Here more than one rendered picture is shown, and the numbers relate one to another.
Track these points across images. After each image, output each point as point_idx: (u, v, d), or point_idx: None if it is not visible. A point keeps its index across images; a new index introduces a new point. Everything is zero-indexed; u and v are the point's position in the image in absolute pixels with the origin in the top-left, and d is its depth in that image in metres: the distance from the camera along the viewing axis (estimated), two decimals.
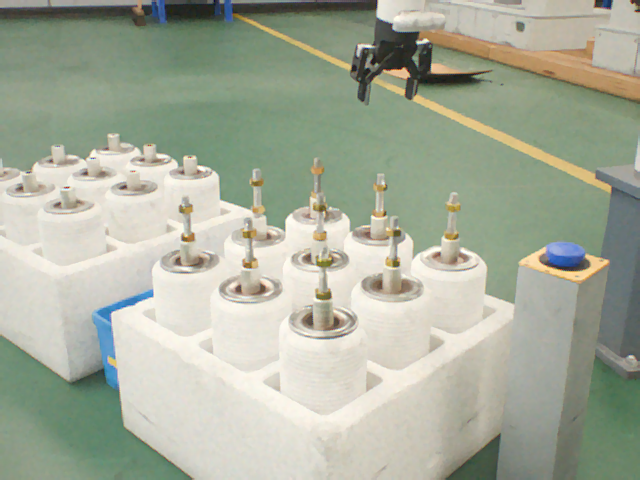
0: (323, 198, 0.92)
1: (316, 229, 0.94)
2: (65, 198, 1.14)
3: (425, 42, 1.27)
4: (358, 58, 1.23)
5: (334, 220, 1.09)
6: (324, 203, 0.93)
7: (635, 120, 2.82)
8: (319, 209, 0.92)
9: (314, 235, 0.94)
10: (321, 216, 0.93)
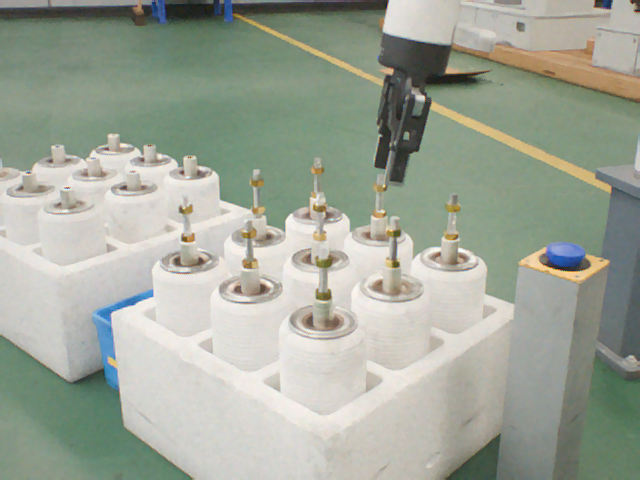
0: (323, 198, 0.93)
1: (316, 229, 0.94)
2: (65, 198, 1.14)
3: None
4: (416, 118, 0.76)
5: (334, 220, 1.09)
6: (324, 203, 0.93)
7: (635, 120, 2.82)
8: (319, 209, 0.92)
9: (314, 235, 0.94)
10: (321, 216, 0.93)
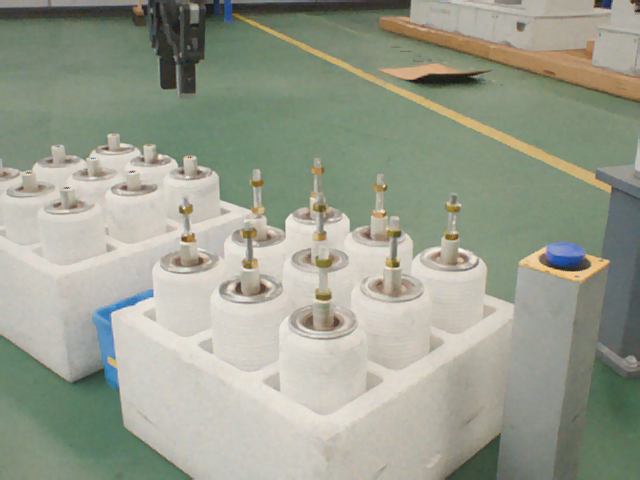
0: (323, 198, 0.93)
1: (316, 229, 0.94)
2: (65, 198, 1.14)
3: None
4: (195, 26, 0.80)
5: (334, 220, 1.09)
6: (324, 203, 0.93)
7: (635, 120, 2.82)
8: (319, 209, 0.92)
9: (314, 235, 0.94)
10: (321, 216, 0.93)
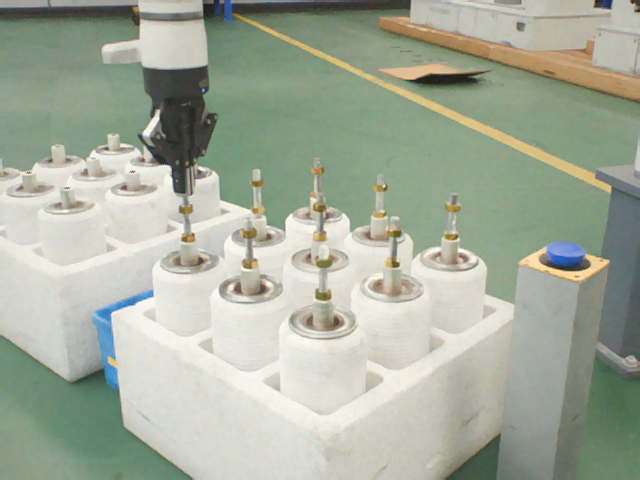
0: (323, 198, 0.93)
1: (316, 229, 0.94)
2: (65, 198, 1.14)
3: (145, 129, 0.84)
4: (203, 129, 0.94)
5: (334, 220, 1.09)
6: (324, 203, 0.93)
7: (635, 120, 2.82)
8: (319, 209, 0.92)
9: (314, 235, 0.94)
10: (321, 216, 0.93)
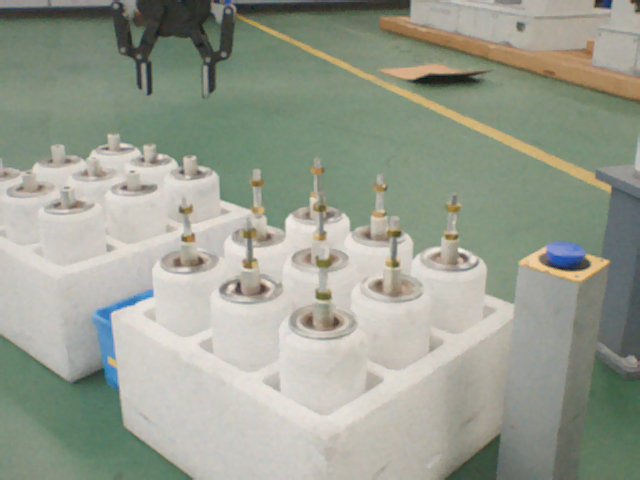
0: (323, 198, 0.93)
1: (316, 229, 0.94)
2: (65, 198, 1.14)
3: (225, 6, 0.83)
4: (117, 21, 0.85)
5: (334, 220, 1.09)
6: (324, 203, 0.93)
7: (635, 120, 2.82)
8: (319, 209, 0.92)
9: (314, 235, 0.94)
10: (321, 216, 0.93)
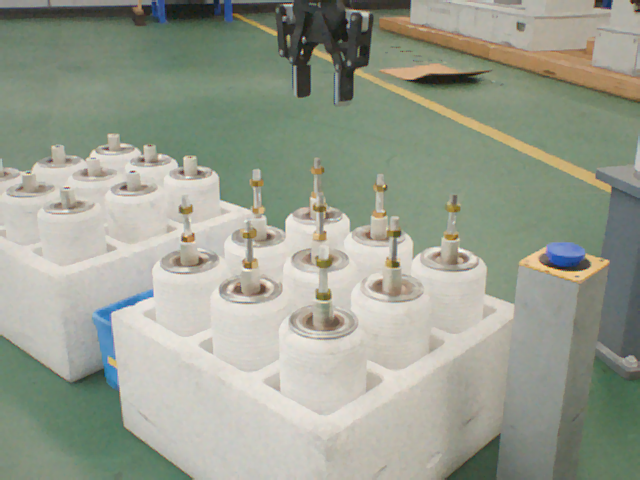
0: (323, 198, 0.93)
1: (316, 229, 0.94)
2: (65, 198, 1.14)
3: (290, 5, 0.88)
4: (363, 33, 0.80)
5: (334, 220, 1.09)
6: (324, 203, 0.93)
7: (635, 120, 2.82)
8: (319, 209, 0.92)
9: (314, 235, 0.94)
10: (321, 216, 0.93)
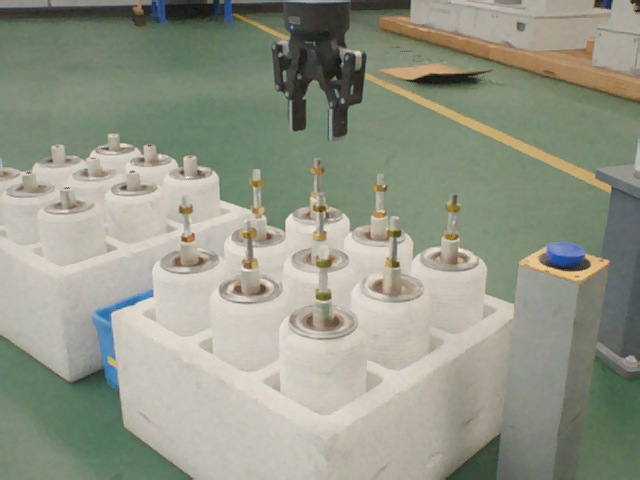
0: (323, 198, 0.93)
1: (316, 229, 0.94)
2: (65, 198, 1.14)
3: (287, 41, 0.90)
4: (357, 72, 0.82)
5: (334, 220, 1.09)
6: (324, 203, 0.93)
7: (635, 120, 2.82)
8: (319, 209, 0.92)
9: (314, 235, 0.94)
10: (321, 216, 0.93)
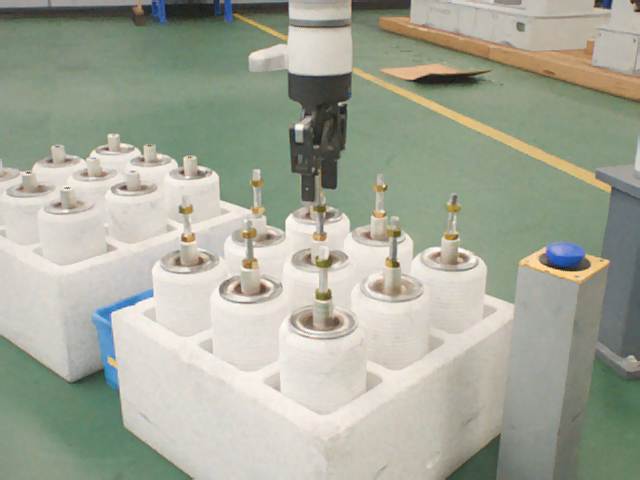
0: (320, 197, 0.93)
1: (323, 230, 0.94)
2: (65, 198, 1.14)
3: (297, 124, 0.84)
4: None
5: (334, 220, 1.09)
6: None
7: (635, 120, 2.82)
8: (326, 207, 0.94)
9: (326, 235, 0.94)
10: (321, 215, 0.94)
